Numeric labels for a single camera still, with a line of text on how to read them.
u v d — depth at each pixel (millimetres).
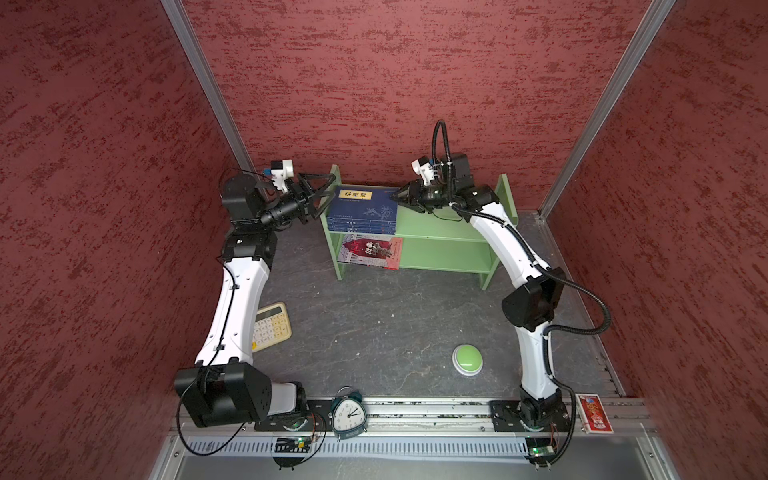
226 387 390
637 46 762
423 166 757
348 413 710
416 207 741
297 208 598
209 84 834
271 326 874
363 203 809
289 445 723
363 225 769
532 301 527
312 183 611
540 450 701
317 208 662
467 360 815
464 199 625
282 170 629
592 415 736
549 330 576
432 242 976
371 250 921
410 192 740
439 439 715
